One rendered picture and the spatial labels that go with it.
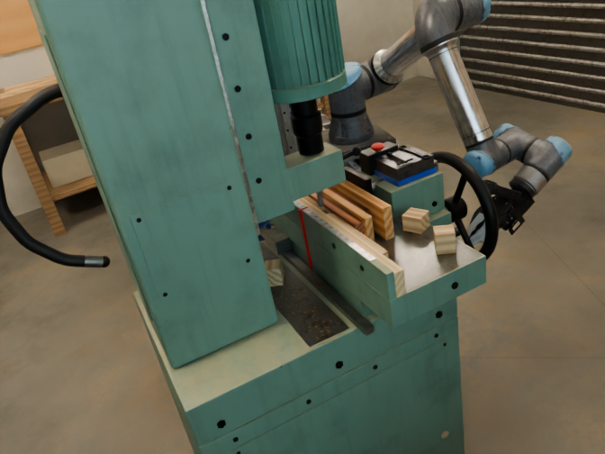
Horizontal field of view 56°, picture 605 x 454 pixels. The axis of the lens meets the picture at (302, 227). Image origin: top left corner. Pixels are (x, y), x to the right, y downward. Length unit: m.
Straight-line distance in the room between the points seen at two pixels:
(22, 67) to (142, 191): 3.37
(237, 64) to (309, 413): 0.65
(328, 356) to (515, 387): 1.11
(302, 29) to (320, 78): 0.09
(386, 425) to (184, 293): 0.53
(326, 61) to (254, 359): 0.55
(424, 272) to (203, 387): 0.44
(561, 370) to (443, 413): 0.86
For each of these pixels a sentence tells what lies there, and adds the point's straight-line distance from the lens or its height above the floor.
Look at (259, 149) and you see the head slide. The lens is 1.01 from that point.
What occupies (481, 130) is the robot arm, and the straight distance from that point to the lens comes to 1.52.
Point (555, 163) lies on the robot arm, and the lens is 1.59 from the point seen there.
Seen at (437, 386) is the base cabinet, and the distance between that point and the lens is 1.30.
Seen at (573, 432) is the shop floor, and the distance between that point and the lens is 1.98.
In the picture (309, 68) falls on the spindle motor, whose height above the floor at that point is 1.25.
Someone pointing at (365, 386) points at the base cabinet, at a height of 0.66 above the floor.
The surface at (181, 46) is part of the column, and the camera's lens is 0.89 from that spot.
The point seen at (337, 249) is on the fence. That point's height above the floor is 0.92.
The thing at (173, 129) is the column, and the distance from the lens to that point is 0.91.
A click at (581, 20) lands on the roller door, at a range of 4.30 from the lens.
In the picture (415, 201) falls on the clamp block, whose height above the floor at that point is 0.92.
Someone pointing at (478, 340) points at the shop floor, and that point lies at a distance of 2.25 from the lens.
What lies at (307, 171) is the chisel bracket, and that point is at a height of 1.05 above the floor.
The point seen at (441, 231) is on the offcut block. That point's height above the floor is 0.94.
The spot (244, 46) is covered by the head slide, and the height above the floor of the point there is 1.31.
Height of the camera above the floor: 1.48
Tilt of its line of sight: 28 degrees down
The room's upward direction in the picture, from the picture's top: 11 degrees counter-clockwise
